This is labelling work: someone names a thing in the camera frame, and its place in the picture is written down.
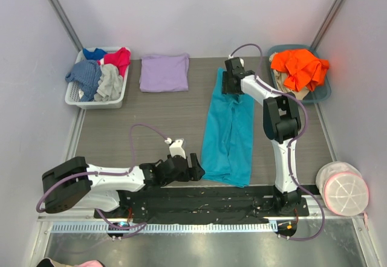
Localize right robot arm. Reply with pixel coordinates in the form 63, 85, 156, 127
222, 57, 302, 216

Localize white plastic basket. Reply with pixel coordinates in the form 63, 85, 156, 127
65, 47, 130, 110

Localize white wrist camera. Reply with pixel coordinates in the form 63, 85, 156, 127
228, 55, 244, 67
164, 138, 186, 159

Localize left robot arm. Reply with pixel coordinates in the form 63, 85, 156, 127
36, 153, 205, 218

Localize orange t shirt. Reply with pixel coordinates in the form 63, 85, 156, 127
287, 49, 330, 91

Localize aluminium frame rails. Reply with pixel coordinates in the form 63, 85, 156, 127
37, 208, 100, 221

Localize pink cloth at bottom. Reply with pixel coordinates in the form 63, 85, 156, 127
36, 257, 105, 267

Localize royal blue t shirt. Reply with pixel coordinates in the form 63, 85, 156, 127
82, 48, 107, 60

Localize folded lavender t shirt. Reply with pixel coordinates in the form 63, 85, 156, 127
139, 54, 189, 93

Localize teal t shirt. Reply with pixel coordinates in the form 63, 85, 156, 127
201, 68, 255, 187

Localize aluminium corner post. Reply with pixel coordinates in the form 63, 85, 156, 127
310, 0, 346, 50
48, 0, 83, 51

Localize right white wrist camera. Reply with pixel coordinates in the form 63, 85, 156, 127
228, 55, 244, 67

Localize red t shirt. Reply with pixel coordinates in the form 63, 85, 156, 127
99, 47, 131, 78

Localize blue checked shirt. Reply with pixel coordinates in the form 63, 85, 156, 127
65, 60, 102, 102

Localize white round mesh hamper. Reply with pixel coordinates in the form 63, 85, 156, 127
316, 161, 369, 216

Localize slotted cable duct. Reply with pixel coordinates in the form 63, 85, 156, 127
51, 220, 278, 234

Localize left aluminium corner post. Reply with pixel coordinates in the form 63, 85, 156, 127
48, 0, 83, 51

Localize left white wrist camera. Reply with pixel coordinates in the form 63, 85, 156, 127
164, 138, 186, 159

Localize teal plastic basket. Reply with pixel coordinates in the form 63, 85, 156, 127
267, 44, 331, 104

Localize beige garment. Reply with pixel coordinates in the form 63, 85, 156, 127
269, 50, 310, 100

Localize right aluminium corner post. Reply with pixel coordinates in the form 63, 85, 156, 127
310, 0, 346, 50

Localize grey t shirt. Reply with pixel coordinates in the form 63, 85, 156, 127
94, 64, 123, 102

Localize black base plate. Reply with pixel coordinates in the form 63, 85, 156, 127
104, 185, 310, 225

